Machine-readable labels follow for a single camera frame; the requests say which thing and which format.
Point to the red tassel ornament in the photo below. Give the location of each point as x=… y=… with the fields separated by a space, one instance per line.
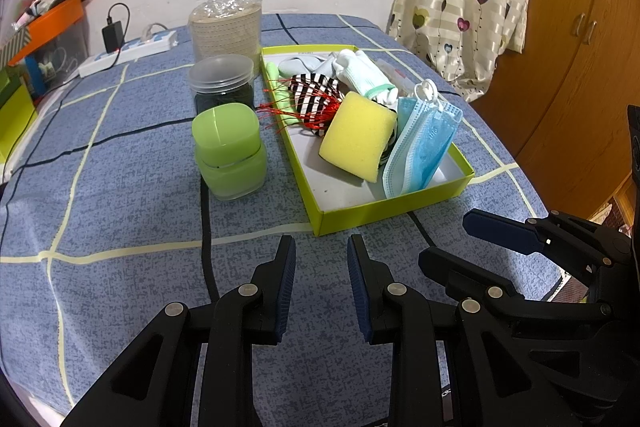
x=312 y=101

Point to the white power strip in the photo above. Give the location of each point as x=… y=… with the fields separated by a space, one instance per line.
x=131 y=51

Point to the yellow sponge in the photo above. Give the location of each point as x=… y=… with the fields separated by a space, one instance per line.
x=357 y=136

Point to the black charger with cable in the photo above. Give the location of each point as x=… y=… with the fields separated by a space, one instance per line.
x=114 y=32

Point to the green striped box lid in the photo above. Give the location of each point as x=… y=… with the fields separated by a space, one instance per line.
x=14 y=46

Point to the blue face masks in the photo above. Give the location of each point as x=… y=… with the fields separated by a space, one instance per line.
x=427 y=124

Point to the green cleaning cloth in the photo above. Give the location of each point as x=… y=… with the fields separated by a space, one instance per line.
x=281 y=97

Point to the green plastic jar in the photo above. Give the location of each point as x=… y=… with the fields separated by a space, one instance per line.
x=229 y=150

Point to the orange lidded storage bin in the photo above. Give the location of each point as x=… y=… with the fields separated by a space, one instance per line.
x=51 y=25

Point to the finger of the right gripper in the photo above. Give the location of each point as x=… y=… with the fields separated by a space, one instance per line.
x=463 y=280
x=521 y=237

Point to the black white striped ball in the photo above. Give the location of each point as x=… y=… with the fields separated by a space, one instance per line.
x=387 y=150

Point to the striped sock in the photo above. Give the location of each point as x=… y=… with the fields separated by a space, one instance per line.
x=315 y=99

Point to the lime green cardboard box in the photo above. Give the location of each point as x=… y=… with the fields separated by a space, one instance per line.
x=17 y=112

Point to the green white shallow box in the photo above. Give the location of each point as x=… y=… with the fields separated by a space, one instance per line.
x=334 y=199

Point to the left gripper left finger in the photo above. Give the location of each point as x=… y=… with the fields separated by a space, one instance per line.
x=194 y=365

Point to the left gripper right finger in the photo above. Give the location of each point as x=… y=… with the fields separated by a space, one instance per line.
x=394 y=313

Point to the grey work glove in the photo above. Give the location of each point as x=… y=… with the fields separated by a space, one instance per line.
x=307 y=64

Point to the white green-trimmed sock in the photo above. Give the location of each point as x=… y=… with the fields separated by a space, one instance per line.
x=360 y=74

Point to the wooden wardrobe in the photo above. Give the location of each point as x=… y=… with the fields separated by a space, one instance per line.
x=560 y=105

